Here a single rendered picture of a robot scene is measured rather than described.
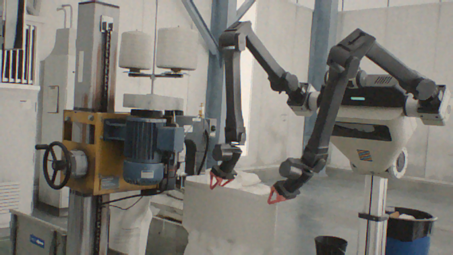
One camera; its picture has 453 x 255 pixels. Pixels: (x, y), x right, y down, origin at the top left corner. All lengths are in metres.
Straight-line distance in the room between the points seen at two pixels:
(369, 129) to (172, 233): 1.24
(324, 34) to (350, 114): 8.75
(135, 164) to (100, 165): 0.17
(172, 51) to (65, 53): 4.05
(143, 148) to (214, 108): 6.37
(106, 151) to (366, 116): 1.05
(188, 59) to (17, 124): 3.06
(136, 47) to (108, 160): 0.50
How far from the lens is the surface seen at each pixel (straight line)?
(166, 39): 1.89
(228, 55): 1.88
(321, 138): 1.67
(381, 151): 2.13
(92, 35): 1.93
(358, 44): 1.56
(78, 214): 1.99
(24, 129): 4.79
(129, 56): 2.08
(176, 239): 2.70
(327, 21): 10.82
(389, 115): 2.02
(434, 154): 9.97
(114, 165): 1.94
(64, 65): 5.85
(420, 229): 3.94
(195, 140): 2.21
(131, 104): 1.77
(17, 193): 4.84
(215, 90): 8.13
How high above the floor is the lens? 1.39
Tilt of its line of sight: 3 degrees down
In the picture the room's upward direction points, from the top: 4 degrees clockwise
